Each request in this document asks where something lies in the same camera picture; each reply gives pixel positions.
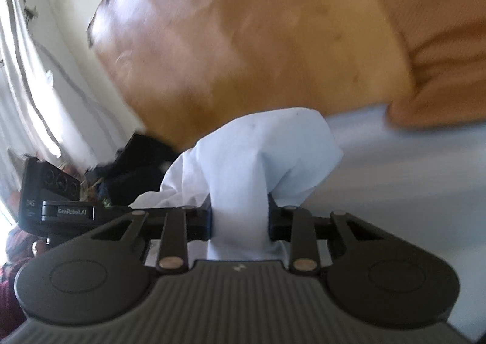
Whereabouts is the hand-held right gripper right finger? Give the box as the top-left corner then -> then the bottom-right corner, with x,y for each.
268,195 -> 385,275

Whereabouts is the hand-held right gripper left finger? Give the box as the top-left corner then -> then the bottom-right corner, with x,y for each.
90,206 -> 212,273

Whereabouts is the white garment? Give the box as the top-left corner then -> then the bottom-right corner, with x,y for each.
131,107 -> 344,262

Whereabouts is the black garment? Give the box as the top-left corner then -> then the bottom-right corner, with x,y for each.
85,132 -> 183,208

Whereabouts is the maroon patterned clothing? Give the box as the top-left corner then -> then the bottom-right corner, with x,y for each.
0,226 -> 48,331

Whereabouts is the white curtain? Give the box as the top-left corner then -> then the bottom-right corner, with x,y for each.
0,0 -> 90,223

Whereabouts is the grey mat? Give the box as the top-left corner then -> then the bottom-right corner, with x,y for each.
281,101 -> 486,344

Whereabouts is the brown floor mat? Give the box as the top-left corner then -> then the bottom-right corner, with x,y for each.
364,0 -> 486,129

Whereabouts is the grey cable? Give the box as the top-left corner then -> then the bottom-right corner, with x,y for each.
32,38 -> 128,141

